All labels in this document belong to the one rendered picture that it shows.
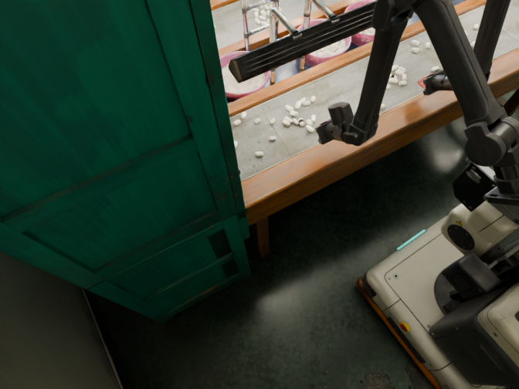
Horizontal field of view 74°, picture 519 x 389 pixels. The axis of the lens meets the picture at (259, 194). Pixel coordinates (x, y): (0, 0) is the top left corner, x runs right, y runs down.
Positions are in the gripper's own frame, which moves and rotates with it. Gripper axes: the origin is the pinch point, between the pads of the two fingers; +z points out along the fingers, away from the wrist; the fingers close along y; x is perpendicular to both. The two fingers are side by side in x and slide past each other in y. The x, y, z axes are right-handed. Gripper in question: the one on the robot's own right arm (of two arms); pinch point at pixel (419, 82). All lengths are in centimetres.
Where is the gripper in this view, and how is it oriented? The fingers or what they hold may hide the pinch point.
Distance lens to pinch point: 163.0
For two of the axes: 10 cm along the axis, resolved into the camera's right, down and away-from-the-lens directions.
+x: 3.4, 8.5, 4.0
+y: -8.8, 4.4, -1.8
